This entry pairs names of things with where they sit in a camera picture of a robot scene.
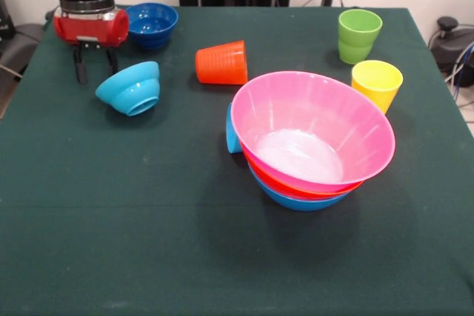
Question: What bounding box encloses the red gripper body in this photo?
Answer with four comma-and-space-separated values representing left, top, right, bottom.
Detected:
53, 7, 130, 49

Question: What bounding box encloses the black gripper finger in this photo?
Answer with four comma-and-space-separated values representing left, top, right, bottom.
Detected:
73, 45, 89, 85
106, 47, 119, 75

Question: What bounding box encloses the light blue ribbed bowl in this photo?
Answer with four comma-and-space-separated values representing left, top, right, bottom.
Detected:
95, 61, 161, 117

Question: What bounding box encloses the orange cup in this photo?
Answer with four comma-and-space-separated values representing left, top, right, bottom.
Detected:
195, 39, 248, 86

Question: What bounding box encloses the light blue cup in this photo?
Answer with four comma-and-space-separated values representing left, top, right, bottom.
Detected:
225, 103, 244, 155

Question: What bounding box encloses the large orange bowl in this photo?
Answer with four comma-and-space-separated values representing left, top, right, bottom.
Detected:
240, 141, 366, 201

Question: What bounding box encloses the large pink bowl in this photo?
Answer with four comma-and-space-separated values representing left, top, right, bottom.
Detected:
230, 70, 396, 194

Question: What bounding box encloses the large blue bowl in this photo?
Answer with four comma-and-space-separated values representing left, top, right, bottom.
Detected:
248, 166, 356, 212

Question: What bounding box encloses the green cup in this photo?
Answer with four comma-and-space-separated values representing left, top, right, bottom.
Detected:
338, 8, 384, 65

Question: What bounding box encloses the yellow cup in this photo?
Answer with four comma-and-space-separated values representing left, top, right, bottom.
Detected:
350, 59, 404, 116

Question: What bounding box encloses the dark blue ribbed bowl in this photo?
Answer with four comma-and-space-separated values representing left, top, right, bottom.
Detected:
124, 1, 180, 50

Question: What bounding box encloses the dark green tablecloth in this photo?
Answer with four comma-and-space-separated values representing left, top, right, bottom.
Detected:
0, 4, 474, 316

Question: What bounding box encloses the bundle of floor cables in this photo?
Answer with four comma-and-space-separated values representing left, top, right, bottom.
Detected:
444, 40, 474, 124

